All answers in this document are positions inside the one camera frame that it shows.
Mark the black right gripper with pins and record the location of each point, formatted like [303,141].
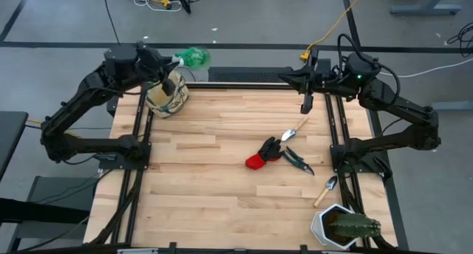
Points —
[325,80]

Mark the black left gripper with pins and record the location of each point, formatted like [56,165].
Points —
[149,64]

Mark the green plastic spray bottle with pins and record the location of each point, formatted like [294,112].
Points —
[196,57]

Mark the red black gardening glove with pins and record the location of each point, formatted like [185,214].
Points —
[258,161]

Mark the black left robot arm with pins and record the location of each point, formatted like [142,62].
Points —
[92,145]

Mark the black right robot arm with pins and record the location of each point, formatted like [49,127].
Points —
[399,105]

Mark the beige green gardening bag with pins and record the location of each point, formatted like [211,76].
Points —
[159,100]

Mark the yellow plug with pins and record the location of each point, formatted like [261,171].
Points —
[165,2]

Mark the black stand leg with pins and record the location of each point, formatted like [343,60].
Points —
[183,1]

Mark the white faceted plant pot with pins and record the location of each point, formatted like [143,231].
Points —
[318,228]

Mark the green cactus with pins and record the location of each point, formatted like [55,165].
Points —
[351,226]

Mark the desk with grey legs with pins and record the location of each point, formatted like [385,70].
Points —
[425,9]

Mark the grey metal floor foot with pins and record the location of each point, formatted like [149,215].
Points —
[451,106]

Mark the grey metal stand base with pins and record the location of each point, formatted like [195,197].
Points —
[55,185]

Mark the black floor bar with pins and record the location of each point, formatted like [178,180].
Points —
[37,211]

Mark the silver metal bracket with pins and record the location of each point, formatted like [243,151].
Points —
[136,251]

